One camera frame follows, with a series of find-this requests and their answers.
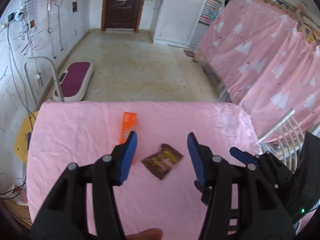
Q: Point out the maroon body scale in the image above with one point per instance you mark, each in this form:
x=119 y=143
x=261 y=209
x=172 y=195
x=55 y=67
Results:
x=74 y=81

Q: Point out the brown snack wrapper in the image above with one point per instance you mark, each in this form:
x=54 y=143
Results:
x=161 y=163

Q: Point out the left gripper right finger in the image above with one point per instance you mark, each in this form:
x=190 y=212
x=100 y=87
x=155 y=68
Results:
x=241 y=203

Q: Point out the white metal chair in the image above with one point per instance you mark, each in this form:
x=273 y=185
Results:
x=285 y=140

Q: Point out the orange cardboard box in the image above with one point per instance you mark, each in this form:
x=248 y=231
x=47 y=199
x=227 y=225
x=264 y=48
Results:
x=128 y=125

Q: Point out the pink tree pattern curtain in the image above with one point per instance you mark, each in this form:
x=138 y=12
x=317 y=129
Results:
x=265 y=63

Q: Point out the eye chart poster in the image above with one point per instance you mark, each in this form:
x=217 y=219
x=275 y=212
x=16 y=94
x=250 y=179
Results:
x=30 y=15

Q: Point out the dark brown door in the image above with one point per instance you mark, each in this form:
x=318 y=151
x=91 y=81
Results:
x=121 y=15

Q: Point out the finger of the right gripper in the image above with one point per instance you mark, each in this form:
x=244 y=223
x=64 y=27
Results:
x=243 y=156

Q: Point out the colourful wall chart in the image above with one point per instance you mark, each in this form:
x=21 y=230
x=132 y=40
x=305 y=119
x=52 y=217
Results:
x=210 y=12

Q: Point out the white wardrobe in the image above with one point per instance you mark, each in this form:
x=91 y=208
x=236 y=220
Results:
x=177 y=21

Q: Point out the pink bed sheet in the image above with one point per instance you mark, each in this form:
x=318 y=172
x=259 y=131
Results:
x=83 y=132

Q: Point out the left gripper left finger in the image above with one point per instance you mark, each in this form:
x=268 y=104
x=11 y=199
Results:
x=63 y=214

